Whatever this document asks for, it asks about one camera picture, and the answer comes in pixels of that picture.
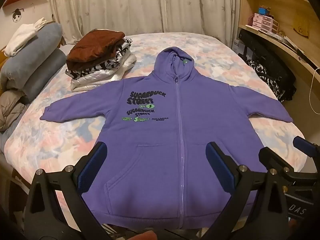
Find white cable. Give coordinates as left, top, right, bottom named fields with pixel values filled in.
left=309, top=67, right=320, bottom=113

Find white shiny folded garment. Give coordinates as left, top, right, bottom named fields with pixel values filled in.
left=70, top=52, right=137, bottom=92

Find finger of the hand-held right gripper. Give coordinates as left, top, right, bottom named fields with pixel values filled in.
left=259, top=147, right=320, bottom=182
left=293, top=136, right=320, bottom=159

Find pastel patterned bedspread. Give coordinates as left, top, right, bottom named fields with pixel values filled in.
left=0, top=31, right=310, bottom=240

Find white ribbed cloth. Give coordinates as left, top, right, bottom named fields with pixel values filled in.
left=34, top=17, right=48, bottom=30

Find wooden shelf desk unit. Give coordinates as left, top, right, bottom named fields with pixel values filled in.
left=237, top=0, right=320, bottom=110

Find black and white printed garment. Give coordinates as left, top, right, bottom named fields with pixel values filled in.
left=65, top=38, right=133, bottom=79

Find black and white patterned cloth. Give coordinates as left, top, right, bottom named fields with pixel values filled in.
left=246, top=59, right=287, bottom=103

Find purple zip hoodie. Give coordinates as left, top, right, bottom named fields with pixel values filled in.
left=40, top=46, right=293, bottom=233

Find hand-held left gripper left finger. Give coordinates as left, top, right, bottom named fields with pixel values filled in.
left=24, top=141, right=113, bottom=240

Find beige quilted duvet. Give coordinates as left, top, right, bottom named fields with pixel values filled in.
left=0, top=90, right=27, bottom=132

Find black face wall sticker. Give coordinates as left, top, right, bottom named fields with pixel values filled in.
left=12, top=8, right=24, bottom=23

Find brown garment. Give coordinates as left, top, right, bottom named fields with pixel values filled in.
left=66, top=29, right=125, bottom=70

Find pink drawer organizer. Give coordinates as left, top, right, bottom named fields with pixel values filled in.
left=252, top=12, right=279, bottom=34

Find black bag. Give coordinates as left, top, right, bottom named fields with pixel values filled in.
left=237, top=29, right=297, bottom=103

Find blue pillow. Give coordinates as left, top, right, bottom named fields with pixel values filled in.
left=6, top=47, right=68, bottom=103
left=0, top=22, right=63, bottom=89

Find cream leaf-print curtain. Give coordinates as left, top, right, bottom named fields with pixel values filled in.
left=47, top=0, right=242, bottom=37

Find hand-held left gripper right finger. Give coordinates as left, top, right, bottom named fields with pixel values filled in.
left=200, top=141, right=298, bottom=240

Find white folded clothes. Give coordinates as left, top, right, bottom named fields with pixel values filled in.
left=4, top=23, right=38, bottom=57

